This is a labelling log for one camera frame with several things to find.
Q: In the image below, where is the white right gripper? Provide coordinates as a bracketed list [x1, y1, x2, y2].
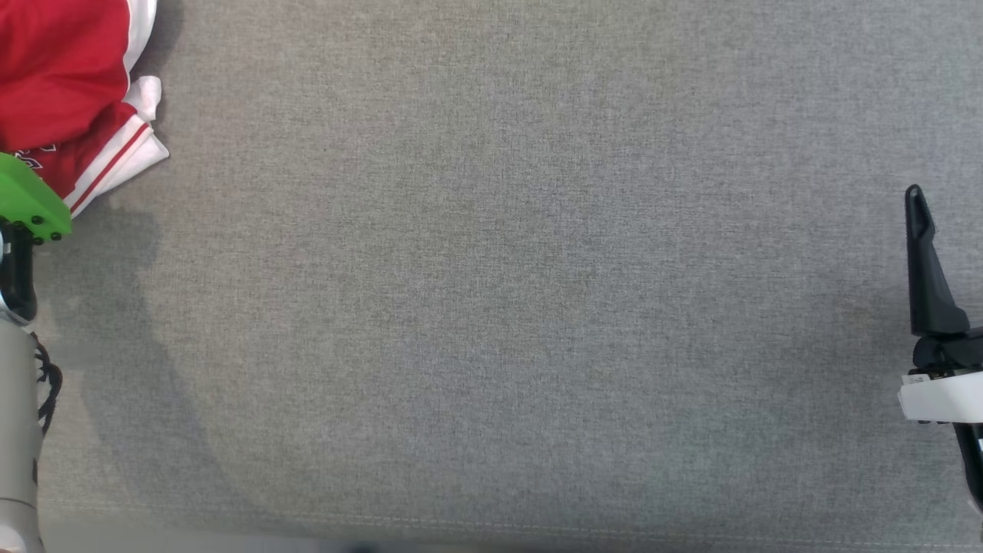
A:
[899, 184, 983, 425]

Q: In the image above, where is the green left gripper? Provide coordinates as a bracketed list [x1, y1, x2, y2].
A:
[0, 151, 72, 245]

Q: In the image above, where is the red and white garment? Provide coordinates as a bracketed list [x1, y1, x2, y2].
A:
[0, 0, 170, 220]

